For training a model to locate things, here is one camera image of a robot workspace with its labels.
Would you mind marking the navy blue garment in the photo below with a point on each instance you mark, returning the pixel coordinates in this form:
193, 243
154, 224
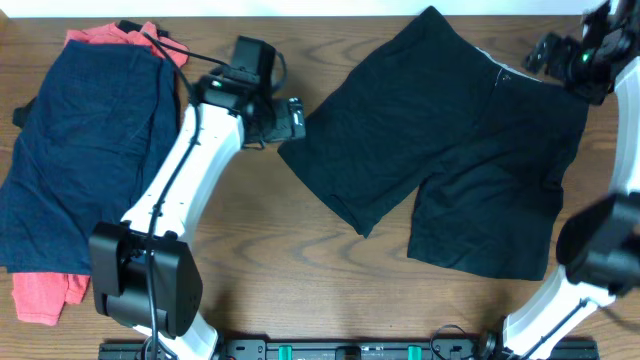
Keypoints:
85, 155

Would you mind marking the black shorts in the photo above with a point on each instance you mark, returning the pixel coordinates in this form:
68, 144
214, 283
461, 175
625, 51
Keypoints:
482, 148

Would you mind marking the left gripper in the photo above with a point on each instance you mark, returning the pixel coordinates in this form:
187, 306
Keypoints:
286, 129

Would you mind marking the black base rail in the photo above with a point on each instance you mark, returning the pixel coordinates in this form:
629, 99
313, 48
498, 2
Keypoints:
456, 349

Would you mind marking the red garment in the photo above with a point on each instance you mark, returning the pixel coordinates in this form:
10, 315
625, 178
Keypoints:
37, 297

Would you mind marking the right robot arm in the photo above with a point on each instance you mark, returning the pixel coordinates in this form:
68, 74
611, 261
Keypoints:
598, 248

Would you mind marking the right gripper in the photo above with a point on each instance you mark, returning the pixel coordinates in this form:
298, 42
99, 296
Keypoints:
567, 46

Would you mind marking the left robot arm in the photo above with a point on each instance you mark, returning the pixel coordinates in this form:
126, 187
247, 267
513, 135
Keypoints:
143, 270

